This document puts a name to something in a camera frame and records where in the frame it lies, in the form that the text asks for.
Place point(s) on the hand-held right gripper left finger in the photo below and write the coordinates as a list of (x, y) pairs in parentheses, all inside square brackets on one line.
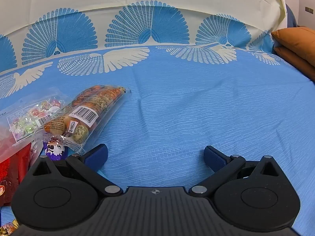
[(97, 153)]

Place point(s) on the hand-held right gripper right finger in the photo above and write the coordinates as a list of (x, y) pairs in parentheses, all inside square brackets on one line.
[(214, 156)]

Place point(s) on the purple snack packet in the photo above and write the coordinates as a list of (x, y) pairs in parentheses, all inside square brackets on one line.
[(55, 150)]

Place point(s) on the orange quail egg packet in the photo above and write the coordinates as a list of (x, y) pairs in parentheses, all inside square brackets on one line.
[(93, 108)]

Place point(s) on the silver snack packet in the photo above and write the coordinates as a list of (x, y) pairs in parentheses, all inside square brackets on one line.
[(35, 152)]

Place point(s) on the clear candy packet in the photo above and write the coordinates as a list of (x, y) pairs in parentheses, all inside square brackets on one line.
[(27, 120)]

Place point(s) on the red snack packet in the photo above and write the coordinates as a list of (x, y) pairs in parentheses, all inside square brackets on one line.
[(12, 172)]

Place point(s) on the blue fan-print blanket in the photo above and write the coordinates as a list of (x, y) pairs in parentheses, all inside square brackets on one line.
[(184, 115)]

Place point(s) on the small colourful snack packet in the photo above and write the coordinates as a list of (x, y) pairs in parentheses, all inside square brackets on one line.
[(8, 228)]

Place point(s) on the orange pillow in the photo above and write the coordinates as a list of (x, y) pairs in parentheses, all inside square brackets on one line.
[(297, 38), (295, 62)]

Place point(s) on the wall switch plate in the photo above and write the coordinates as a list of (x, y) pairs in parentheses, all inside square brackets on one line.
[(309, 9)]

